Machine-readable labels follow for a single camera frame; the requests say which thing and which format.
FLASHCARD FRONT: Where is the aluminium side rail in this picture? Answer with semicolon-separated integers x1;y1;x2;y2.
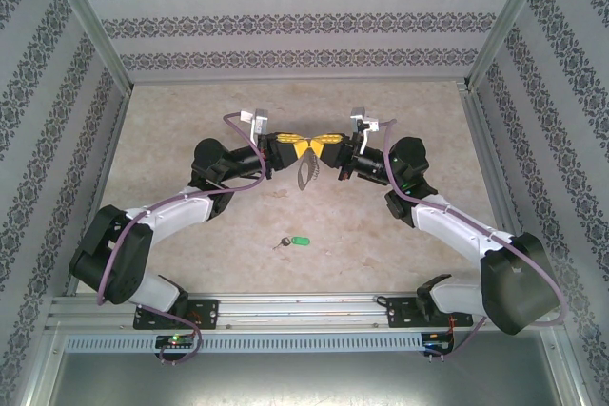
456;82;546;294
64;85;135;298

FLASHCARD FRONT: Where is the key with green tag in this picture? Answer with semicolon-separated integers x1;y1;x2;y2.
272;234;311;252

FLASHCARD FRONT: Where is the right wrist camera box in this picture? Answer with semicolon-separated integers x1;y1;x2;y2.
349;107;382;153

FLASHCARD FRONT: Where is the aluminium corner post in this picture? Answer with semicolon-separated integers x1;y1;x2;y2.
37;0;135;93
464;0;558;91

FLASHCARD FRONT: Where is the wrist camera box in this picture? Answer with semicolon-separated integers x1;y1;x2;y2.
240;108;271;137
349;107;382;153

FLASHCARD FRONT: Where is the back aluminium rail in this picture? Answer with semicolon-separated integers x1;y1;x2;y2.
128;73;472;88

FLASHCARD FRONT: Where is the right aluminium corner post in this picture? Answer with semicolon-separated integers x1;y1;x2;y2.
464;0;558;91

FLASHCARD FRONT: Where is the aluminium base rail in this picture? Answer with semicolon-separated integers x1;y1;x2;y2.
46;293;559;332

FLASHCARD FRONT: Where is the left aluminium side rail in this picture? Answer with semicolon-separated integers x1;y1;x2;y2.
64;85;135;298

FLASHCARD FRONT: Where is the slotted grey cable duct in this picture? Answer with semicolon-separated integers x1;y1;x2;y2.
64;333;425;354

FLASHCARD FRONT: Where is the grey metal sheet panel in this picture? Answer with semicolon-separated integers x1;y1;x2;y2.
28;329;587;406

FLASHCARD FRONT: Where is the right aluminium side rail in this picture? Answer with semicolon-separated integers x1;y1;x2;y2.
456;82;546;294

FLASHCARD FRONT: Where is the left aluminium corner post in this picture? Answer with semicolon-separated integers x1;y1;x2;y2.
37;0;135;93

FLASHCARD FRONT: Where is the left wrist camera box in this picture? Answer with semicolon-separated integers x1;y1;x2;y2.
240;108;271;137

